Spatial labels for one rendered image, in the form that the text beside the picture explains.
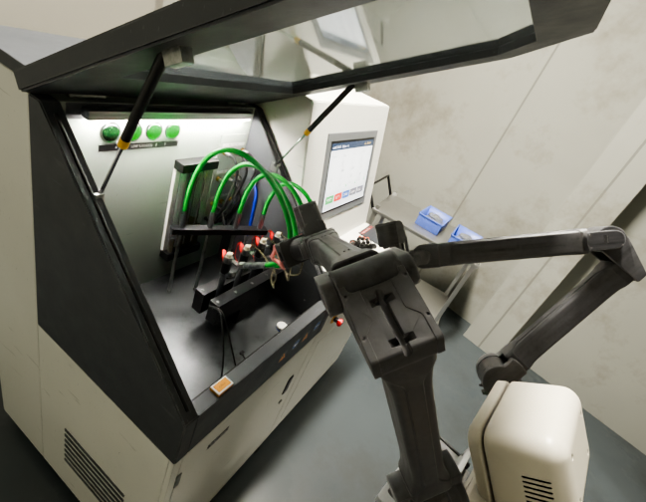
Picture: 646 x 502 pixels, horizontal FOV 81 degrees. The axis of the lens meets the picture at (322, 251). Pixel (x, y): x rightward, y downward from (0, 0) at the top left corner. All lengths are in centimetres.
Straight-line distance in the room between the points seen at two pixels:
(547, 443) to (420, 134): 319
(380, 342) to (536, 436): 40
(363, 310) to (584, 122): 305
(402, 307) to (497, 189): 308
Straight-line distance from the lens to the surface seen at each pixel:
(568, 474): 73
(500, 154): 343
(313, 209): 83
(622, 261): 101
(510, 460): 73
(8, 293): 146
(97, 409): 129
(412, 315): 38
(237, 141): 138
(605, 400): 381
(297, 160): 134
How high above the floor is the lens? 177
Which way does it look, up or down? 30 degrees down
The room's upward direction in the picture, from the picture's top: 23 degrees clockwise
